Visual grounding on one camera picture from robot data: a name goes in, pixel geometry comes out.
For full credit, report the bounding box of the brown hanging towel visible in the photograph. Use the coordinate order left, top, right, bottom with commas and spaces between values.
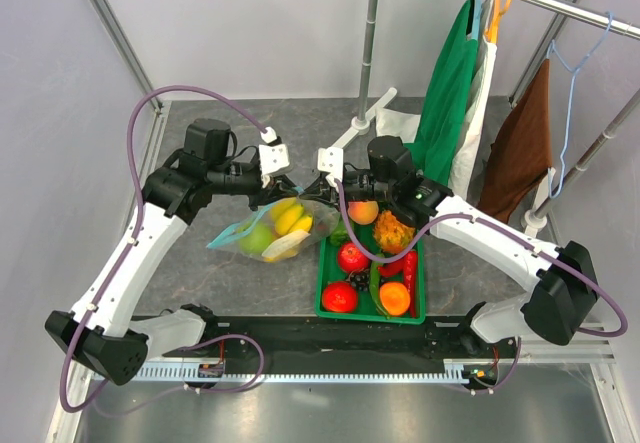
478, 60, 553, 223

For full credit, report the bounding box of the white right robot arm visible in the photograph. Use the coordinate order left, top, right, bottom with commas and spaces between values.
302, 136, 598, 357

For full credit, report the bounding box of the black grape bunch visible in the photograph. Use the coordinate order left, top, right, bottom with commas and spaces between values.
347, 270, 370, 292

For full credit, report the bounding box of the clear zip top bag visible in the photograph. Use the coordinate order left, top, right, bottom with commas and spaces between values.
207, 197, 340, 263

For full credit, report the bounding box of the silver horizontal rack bar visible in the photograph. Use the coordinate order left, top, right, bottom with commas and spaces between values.
521, 0, 639, 40

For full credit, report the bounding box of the light blue clothes hanger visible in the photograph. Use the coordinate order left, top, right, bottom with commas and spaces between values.
545, 11, 614, 200

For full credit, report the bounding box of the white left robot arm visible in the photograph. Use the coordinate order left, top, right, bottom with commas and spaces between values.
45, 118, 296, 386

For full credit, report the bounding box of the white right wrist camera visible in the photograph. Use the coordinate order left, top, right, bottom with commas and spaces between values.
317, 146, 344, 188

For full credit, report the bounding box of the green hanging cloth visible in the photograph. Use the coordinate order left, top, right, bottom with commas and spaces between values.
406, 0, 482, 186

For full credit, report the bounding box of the grey vertical rack pole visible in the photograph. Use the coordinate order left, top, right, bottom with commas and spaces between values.
356, 0, 378, 128

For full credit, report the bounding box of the red chili pepper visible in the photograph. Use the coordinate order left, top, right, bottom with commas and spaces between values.
403, 250, 418, 318

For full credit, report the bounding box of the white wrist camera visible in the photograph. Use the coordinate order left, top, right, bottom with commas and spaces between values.
317, 146, 344, 188
258, 127, 291, 176

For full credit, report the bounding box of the grey right rack pole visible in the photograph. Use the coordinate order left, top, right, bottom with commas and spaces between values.
521, 90, 639, 236

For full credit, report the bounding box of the green chili pepper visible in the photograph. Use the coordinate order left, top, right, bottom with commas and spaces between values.
368, 261, 391, 319

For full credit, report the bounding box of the white hanging cloth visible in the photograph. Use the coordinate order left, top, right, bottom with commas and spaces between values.
375, 0, 502, 199

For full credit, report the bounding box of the green apple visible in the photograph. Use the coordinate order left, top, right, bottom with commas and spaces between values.
238, 222, 276, 257

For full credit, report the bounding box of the red apple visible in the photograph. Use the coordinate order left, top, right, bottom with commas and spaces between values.
336, 242, 371, 274

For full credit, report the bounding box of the red tomato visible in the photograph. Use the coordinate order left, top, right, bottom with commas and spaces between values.
321, 281, 358, 313

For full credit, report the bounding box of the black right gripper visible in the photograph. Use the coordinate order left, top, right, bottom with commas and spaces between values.
300, 170, 395, 212

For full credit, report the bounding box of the orange clothes hanger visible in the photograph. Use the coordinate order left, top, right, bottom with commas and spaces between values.
484, 0, 512, 44

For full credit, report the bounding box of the orange pineapple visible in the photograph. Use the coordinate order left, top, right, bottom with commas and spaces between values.
373, 210, 415, 255

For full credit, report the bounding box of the peach fruit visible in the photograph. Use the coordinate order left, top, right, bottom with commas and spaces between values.
347, 201, 379, 225

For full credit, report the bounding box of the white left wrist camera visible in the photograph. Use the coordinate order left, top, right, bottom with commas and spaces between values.
258, 127, 291, 176

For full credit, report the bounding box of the yellow banana bunch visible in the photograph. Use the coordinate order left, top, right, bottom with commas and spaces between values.
269, 198, 313, 237

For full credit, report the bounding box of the orange fruit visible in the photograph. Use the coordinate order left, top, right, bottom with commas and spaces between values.
379, 282, 411, 316

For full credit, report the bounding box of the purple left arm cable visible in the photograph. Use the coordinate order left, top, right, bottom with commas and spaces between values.
58, 85, 281, 418

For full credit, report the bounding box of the dark green bell pepper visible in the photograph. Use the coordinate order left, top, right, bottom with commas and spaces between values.
328, 219, 350, 247

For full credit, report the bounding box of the green plastic tray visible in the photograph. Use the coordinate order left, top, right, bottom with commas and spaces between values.
315, 222, 426, 325

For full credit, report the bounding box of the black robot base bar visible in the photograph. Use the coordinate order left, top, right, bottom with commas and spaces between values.
198, 315, 516, 363

